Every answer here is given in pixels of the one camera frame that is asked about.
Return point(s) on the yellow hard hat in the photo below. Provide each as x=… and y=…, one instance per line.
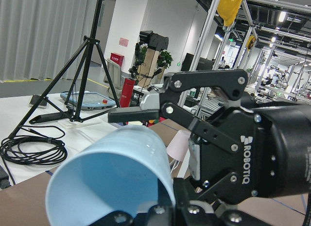
x=228, y=10

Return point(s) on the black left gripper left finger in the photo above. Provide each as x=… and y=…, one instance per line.
x=115, y=218

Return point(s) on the red thermos bottle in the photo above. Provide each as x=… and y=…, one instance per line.
x=127, y=91

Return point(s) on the white cup drying rack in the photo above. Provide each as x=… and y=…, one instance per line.
x=177, y=168

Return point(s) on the light blue cup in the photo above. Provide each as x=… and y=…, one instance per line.
x=127, y=170

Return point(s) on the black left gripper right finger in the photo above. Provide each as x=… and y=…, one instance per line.
x=274, y=214

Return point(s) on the pink plastic cup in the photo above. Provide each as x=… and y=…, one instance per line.
x=179, y=145

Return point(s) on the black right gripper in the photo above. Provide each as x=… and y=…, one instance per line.
x=262, y=152

